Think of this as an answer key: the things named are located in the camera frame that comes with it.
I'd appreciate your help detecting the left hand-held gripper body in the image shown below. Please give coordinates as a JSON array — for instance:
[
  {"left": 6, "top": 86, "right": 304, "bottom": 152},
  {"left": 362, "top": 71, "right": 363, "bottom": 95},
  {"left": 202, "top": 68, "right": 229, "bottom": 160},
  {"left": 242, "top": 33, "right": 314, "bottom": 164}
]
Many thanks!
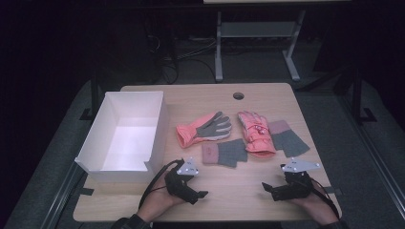
[{"left": 163, "top": 156, "right": 201, "bottom": 205}]

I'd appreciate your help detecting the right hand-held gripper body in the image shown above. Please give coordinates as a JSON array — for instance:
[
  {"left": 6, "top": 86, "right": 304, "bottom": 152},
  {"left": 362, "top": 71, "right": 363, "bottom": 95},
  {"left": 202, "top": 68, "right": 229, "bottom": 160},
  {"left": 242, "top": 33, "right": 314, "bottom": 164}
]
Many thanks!
[{"left": 271, "top": 157, "right": 321, "bottom": 202}]

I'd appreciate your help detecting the grey knit glove pink cuff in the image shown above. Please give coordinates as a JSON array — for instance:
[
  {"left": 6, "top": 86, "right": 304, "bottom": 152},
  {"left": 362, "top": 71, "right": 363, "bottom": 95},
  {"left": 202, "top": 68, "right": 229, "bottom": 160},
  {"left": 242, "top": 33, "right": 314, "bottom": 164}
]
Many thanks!
[
  {"left": 202, "top": 138, "right": 248, "bottom": 169},
  {"left": 267, "top": 119, "right": 311, "bottom": 158}
]

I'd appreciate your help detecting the white box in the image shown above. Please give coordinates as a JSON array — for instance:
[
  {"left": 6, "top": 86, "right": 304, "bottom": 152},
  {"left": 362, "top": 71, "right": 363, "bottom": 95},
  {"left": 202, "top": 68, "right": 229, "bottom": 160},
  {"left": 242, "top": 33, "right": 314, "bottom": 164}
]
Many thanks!
[{"left": 74, "top": 91, "right": 170, "bottom": 184}]

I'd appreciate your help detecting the person's right hand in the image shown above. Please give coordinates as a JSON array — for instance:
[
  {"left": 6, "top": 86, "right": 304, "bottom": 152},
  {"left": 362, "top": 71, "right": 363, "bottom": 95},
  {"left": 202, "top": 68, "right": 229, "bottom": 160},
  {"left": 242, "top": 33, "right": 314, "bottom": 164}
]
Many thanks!
[{"left": 290, "top": 180, "right": 340, "bottom": 226}]

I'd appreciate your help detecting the person's left hand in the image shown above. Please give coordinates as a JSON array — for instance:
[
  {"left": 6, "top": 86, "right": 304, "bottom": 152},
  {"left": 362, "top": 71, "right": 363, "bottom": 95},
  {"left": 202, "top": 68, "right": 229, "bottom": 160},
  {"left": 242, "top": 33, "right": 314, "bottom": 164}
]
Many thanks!
[{"left": 137, "top": 176, "right": 186, "bottom": 223}]

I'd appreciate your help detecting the pink patterned ski glove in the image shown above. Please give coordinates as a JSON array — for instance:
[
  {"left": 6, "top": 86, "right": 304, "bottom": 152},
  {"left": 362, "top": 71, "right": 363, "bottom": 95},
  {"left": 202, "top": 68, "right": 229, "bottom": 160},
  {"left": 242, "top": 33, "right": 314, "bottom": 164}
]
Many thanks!
[{"left": 237, "top": 110, "right": 277, "bottom": 158}]

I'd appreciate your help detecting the pink glove with grey palm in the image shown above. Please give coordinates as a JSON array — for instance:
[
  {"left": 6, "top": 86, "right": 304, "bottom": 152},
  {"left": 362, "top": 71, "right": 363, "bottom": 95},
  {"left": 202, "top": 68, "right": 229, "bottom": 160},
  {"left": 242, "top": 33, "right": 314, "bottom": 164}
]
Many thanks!
[{"left": 175, "top": 111, "right": 233, "bottom": 150}]

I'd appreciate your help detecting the black metal stand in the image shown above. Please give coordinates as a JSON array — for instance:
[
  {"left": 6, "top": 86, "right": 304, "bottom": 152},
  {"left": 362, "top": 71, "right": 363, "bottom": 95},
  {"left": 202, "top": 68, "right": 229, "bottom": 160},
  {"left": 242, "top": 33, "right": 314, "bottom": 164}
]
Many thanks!
[
  {"left": 79, "top": 71, "right": 103, "bottom": 122},
  {"left": 349, "top": 68, "right": 378, "bottom": 126}
]

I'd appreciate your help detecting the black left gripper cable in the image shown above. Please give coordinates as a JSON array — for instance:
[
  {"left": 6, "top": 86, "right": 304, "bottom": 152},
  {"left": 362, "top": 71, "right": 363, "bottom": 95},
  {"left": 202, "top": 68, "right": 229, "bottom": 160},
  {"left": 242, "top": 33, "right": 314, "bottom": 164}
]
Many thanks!
[{"left": 138, "top": 158, "right": 181, "bottom": 209}]

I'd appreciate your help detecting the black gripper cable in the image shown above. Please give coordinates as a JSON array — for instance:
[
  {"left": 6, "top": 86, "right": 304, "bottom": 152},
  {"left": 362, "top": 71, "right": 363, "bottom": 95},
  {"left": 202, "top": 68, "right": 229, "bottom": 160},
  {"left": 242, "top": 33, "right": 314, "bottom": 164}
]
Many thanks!
[
  {"left": 138, "top": 158, "right": 181, "bottom": 209},
  {"left": 309, "top": 177, "right": 341, "bottom": 219}
]

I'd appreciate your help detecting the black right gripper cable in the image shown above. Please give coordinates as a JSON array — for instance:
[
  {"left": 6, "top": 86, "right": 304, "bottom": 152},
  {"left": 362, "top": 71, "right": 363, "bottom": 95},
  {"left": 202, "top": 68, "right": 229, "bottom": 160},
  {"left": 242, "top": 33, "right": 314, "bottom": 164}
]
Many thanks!
[{"left": 309, "top": 177, "right": 341, "bottom": 219}]

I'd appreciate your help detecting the bundle of floor cables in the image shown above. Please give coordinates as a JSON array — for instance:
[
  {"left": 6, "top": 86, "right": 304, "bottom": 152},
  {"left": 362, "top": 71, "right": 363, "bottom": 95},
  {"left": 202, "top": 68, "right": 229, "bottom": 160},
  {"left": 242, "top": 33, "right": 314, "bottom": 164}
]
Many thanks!
[{"left": 144, "top": 32, "right": 218, "bottom": 86}]

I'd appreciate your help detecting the grey metal table frame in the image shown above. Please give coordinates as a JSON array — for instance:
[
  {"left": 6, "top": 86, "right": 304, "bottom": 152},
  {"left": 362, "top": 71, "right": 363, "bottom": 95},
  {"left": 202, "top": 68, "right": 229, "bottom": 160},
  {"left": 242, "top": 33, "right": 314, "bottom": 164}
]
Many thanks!
[{"left": 214, "top": 9, "right": 307, "bottom": 82}]

